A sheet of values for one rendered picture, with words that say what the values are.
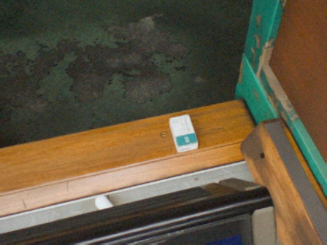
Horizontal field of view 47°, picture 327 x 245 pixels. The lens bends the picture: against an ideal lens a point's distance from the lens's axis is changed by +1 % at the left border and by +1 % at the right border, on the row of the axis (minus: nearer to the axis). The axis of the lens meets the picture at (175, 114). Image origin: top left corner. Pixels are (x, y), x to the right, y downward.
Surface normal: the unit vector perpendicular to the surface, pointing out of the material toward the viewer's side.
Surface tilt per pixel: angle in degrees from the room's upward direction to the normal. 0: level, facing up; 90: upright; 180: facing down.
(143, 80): 0
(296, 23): 90
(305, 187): 0
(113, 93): 0
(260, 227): 58
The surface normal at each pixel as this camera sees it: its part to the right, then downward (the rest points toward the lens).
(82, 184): 0.17, 0.12
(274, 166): -0.89, -0.05
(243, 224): 0.21, 0.33
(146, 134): 0.00, -0.60
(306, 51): -0.97, 0.20
